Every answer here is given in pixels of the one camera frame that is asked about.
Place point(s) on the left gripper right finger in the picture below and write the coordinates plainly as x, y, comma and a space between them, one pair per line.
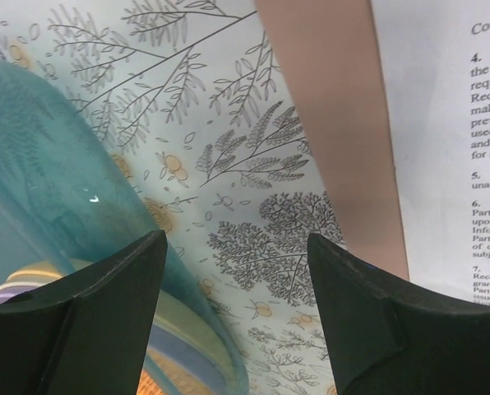
385, 335

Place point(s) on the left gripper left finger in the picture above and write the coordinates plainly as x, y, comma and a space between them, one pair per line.
87, 332

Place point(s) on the printed paper sheet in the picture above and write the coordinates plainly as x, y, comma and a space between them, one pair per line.
435, 58

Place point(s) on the pink file folder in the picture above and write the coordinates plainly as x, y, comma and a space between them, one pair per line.
329, 57

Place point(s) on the teal plastic tray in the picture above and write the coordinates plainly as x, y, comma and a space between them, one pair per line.
64, 200

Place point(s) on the floral tablecloth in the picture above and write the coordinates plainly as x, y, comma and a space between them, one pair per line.
188, 99

